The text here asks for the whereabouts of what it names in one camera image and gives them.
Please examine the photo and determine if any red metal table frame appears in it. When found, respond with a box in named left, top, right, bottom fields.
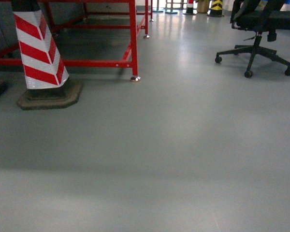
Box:
left=0, top=0, right=152, bottom=82

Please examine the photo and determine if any red white striped bollard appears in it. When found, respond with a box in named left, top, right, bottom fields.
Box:
left=11, top=0, right=83, bottom=110

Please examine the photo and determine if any yellow black striped bollard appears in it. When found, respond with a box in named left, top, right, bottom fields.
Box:
left=207, top=0, right=223, bottom=17

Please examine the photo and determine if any black office chair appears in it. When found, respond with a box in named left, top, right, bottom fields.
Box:
left=215, top=0, right=290, bottom=78

